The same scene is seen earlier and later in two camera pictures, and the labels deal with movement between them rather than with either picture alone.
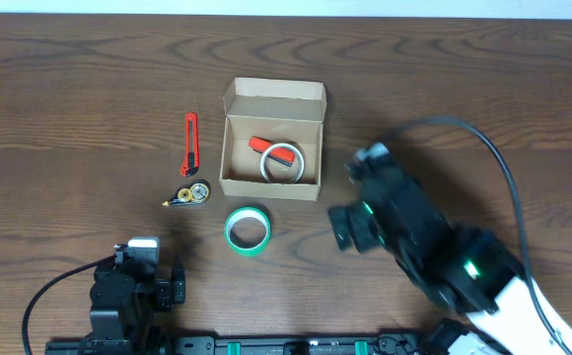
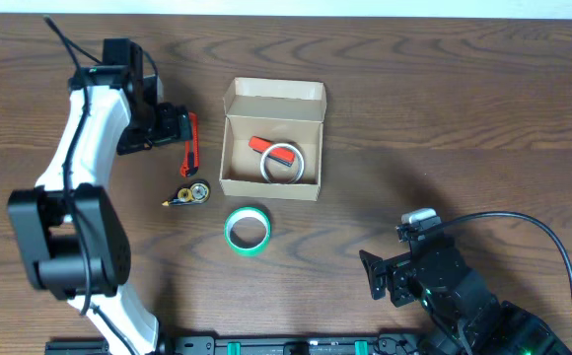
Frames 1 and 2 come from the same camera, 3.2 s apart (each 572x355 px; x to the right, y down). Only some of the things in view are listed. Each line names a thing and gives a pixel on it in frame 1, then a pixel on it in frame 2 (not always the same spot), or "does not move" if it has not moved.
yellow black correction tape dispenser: [195, 193] does not move
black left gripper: [164, 294] -> [181, 124]
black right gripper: [365, 217] -> [393, 276]
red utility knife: [191, 160] does not move
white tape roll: [287, 145] does not move
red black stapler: [276, 154] does not move
